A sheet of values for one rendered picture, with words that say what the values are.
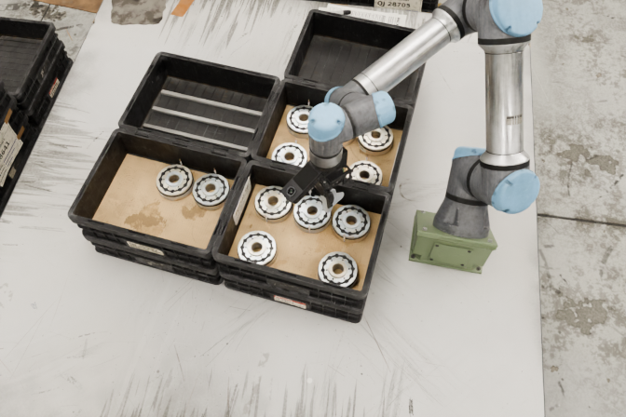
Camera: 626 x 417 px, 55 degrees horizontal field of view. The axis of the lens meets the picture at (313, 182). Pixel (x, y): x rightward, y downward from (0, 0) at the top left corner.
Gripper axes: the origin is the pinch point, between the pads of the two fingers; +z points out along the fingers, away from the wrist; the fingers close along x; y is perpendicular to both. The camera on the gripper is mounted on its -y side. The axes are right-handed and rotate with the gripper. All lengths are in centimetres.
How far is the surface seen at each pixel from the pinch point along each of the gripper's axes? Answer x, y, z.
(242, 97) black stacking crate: 50, 8, 13
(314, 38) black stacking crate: 56, 41, 13
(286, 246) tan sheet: 0.3, -10.6, 13.0
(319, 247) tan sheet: -5.4, -3.6, 13.0
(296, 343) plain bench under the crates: -19.3, -22.0, 26.0
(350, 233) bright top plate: -8.1, 4.6, 10.1
